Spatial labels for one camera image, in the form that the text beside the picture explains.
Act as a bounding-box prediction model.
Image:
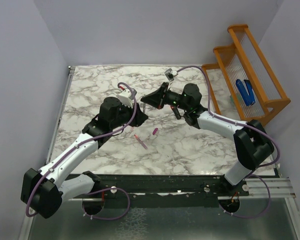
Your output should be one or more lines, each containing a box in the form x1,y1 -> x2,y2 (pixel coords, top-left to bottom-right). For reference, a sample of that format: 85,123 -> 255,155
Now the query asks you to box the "purple pen cap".
152,127 -> 158,135

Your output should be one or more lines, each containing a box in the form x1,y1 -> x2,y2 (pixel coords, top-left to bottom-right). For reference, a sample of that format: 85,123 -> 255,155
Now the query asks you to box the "blue stapler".
235,79 -> 256,107

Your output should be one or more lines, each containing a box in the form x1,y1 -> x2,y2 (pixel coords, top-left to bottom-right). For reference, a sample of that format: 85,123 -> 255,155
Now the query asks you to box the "pink marker pen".
134,134 -> 148,150

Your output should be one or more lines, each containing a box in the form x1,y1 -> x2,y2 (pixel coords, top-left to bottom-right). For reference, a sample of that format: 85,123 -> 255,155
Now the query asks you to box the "orange wooden rack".
201,24 -> 291,126

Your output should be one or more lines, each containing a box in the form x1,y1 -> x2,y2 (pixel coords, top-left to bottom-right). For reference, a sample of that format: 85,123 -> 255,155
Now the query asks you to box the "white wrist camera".
117,88 -> 137,109
164,68 -> 179,89

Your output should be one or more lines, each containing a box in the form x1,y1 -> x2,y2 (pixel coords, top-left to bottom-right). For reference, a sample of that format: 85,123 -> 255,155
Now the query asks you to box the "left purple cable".
25,82 -> 131,221

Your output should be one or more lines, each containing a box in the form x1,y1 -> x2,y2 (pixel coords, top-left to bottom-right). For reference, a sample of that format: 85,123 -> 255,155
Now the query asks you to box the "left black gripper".
111,99 -> 149,130

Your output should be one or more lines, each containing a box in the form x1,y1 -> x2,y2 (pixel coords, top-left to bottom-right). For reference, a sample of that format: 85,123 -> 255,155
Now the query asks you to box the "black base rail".
78,174 -> 249,209

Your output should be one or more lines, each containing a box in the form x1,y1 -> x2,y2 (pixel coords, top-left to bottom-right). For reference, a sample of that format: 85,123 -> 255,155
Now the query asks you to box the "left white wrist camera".
117,88 -> 137,109

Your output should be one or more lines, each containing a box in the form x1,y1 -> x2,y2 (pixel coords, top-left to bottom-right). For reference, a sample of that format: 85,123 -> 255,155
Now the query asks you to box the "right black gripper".
141,82 -> 190,112

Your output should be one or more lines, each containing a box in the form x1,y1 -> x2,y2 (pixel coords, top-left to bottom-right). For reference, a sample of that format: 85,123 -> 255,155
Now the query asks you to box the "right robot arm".
141,82 -> 275,196

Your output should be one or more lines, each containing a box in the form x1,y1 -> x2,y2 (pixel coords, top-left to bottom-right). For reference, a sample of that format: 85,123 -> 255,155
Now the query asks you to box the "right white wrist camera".
164,68 -> 179,89

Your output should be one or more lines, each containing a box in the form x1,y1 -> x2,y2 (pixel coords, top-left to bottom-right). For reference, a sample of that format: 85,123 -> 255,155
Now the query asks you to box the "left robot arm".
20,96 -> 148,219

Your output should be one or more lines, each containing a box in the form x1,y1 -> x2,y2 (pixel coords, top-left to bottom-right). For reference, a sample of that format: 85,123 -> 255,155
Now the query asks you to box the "black orange highlighter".
170,106 -> 182,120

